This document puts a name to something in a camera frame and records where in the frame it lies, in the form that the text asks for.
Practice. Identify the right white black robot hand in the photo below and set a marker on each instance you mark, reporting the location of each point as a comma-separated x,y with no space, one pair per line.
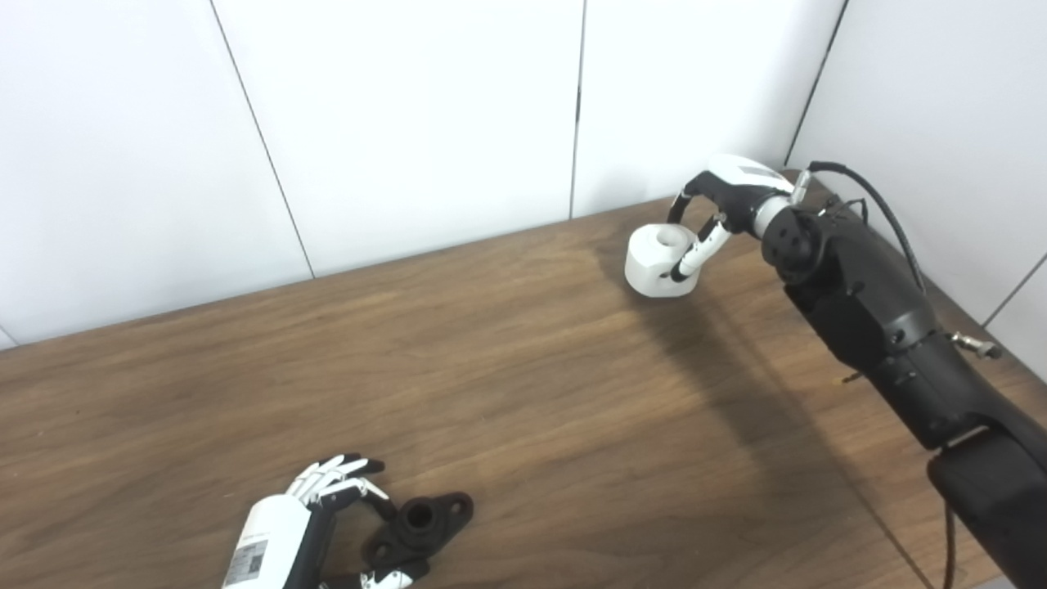
740,192

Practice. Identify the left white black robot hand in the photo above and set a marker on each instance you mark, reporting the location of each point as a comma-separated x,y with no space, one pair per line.
274,540

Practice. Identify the round white piece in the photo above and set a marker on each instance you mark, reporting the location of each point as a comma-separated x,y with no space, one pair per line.
650,262

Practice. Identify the black flanged holder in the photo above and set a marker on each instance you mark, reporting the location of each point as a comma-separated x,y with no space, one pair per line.
425,523

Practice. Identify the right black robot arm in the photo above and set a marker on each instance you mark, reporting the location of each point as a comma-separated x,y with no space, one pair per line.
883,319

